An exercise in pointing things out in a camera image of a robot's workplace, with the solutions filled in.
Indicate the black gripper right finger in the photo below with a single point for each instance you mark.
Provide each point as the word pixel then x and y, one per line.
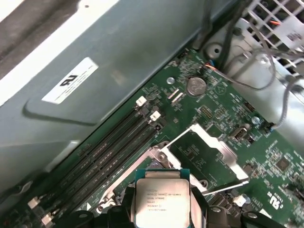
pixel 221 218

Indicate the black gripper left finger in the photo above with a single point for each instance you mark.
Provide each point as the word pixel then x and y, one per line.
pixel 118 218

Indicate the CPU with silver top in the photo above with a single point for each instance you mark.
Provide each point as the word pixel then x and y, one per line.
pixel 161 197

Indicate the metal socket cover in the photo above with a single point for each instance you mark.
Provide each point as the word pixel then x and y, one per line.
pixel 228 154

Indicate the RAM slot black clip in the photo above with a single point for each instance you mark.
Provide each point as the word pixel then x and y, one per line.
pixel 105 149
pixel 119 165

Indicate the RAM slot white clip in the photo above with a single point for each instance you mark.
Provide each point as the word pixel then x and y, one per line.
pixel 112 157
pixel 98 142

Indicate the CPU socket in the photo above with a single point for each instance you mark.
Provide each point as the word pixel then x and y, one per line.
pixel 156 153

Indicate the black square chip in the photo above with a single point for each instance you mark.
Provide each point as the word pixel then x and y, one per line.
pixel 282 165

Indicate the metal USB port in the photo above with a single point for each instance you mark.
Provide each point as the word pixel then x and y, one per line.
pixel 238 135

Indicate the silver motherboard screw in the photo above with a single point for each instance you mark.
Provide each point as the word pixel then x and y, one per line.
pixel 170 80
pixel 255 120

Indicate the green motherboard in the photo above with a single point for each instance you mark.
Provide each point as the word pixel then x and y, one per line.
pixel 232 107

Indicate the silver coin battery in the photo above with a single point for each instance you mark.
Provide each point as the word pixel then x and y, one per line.
pixel 196 85

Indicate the white case label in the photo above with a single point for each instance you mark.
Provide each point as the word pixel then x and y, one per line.
pixel 71 80

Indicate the black PC case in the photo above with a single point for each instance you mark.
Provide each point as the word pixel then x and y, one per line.
pixel 118 59

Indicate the silver drive cage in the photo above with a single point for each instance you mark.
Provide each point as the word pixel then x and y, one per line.
pixel 245 33

